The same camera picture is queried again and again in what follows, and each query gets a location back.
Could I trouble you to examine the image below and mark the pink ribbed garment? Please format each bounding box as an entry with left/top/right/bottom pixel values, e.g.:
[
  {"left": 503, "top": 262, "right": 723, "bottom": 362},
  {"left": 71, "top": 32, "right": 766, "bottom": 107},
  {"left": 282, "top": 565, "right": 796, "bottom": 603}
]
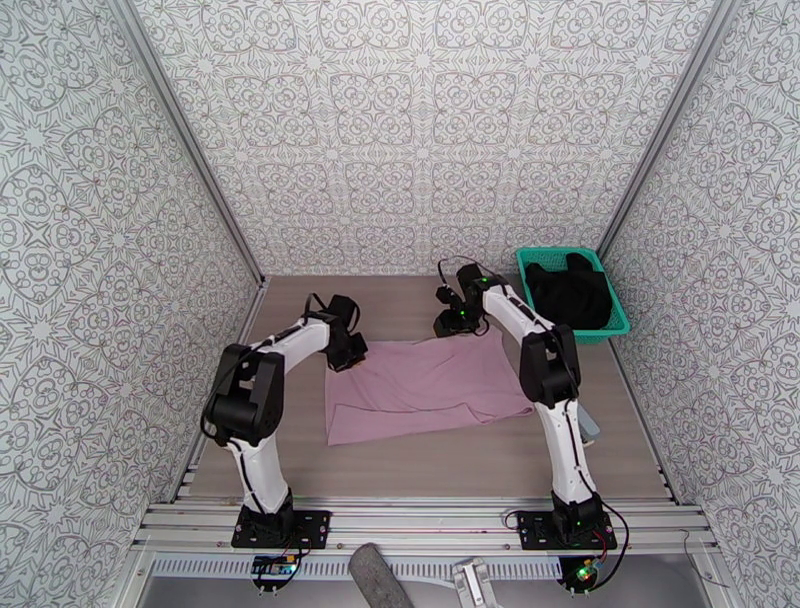
[{"left": 323, "top": 327, "right": 536, "bottom": 448}]

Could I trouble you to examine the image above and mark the black garment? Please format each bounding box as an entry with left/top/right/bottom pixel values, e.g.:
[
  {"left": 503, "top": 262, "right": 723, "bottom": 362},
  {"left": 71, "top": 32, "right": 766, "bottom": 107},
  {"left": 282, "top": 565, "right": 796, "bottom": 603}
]
[{"left": 523, "top": 252, "right": 614, "bottom": 333}]

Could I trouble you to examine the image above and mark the green plastic basket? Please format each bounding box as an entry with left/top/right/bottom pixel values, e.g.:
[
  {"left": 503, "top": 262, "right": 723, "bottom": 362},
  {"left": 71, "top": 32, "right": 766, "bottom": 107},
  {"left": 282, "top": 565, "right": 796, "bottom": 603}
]
[{"left": 515, "top": 247, "right": 631, "bottom": 346}]

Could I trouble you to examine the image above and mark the grey rectangular block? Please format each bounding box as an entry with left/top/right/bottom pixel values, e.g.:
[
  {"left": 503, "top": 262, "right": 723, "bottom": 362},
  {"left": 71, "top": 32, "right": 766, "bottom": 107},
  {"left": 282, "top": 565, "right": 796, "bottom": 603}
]
[{"left": 577, "top": 402, "right": 602, "bottom": 446}]

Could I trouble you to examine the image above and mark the perforated metal strip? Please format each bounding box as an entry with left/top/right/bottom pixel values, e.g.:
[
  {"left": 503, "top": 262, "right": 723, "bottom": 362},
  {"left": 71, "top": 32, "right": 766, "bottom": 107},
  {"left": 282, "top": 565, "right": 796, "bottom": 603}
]
[{"left": 151, "top": 557, "right": 565, "bottom": 581}]

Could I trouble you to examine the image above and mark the aluminium side rail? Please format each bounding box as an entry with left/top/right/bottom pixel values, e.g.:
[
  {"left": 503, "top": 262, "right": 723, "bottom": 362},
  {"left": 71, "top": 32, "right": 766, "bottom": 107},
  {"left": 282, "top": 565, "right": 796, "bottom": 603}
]
[
  {"left": 168, "top": 277, "right": 271, "bottom": 504},
  {"left": 607, "top": 340, "right": 681, "bottom": 506}
]

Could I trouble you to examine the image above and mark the aluminium table edge frame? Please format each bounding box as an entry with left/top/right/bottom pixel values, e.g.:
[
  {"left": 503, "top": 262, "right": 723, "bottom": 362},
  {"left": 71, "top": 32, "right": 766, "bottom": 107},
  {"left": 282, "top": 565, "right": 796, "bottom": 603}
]
[{"left": 132, "top": 495, "right": 715, "bottom": 559}]

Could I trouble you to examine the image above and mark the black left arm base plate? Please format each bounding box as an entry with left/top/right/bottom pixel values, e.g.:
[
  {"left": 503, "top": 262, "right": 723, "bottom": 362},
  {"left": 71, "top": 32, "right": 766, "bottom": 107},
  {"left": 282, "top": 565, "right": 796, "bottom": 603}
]
[{"left": 231, "top": 509, "right": 333, "bottom": 551}]

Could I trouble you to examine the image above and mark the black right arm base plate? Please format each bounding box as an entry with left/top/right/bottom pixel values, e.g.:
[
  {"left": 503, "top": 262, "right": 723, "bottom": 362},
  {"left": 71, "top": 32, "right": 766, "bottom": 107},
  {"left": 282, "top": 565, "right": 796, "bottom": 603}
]
[{"left": 517, "top": 510, "right": 619, "bottom": 553}]

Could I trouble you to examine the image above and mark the metal bracket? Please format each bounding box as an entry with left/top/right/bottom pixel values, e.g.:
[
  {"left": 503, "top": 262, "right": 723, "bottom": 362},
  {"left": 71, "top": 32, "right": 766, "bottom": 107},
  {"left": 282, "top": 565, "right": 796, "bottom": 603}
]
[{"left": 451, "top": 557, "right": 503, "bottom": 608}]

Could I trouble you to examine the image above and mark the aluminium corner post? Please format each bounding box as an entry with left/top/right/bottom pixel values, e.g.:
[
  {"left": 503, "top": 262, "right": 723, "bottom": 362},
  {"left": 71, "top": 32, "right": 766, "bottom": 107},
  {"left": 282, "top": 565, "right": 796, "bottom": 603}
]
[
  {"left": 596, "top": 0, "right": 748, "bottom": 258},
  {"left": 107, "top": 0, "right": 266, "bottom": 286}
]

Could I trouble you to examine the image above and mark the red and black power wire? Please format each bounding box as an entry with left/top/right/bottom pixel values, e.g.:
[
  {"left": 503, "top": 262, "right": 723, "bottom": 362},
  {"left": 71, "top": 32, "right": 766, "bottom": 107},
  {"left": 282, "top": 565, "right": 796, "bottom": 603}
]
[{"left": 587, "top": 498, "right": 631, "bottom": 593}]

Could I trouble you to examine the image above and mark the thin loose wire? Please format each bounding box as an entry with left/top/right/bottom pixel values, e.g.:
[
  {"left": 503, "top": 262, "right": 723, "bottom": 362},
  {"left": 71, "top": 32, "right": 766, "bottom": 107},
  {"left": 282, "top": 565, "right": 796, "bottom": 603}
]
[{"left": 681, "top": 529, "right": 731, "bottom": 590}]

